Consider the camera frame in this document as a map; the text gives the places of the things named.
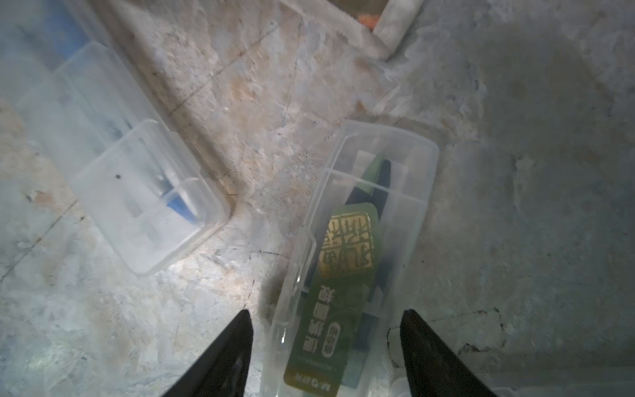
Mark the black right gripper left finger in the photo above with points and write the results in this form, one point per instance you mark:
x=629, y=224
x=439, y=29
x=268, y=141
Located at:
x=222, y=370

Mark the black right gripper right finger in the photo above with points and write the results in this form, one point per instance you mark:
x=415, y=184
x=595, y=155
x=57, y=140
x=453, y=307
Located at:
x=432, y=368

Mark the blue compass frosted case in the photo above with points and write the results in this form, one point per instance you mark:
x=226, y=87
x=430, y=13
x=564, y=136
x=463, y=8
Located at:
x=136, y=178

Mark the white canvas tote bag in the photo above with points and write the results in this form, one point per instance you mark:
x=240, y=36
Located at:
x=377, y=35

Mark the green label compass case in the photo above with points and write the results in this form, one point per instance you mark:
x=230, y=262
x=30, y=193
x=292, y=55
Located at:
x=349, y=262

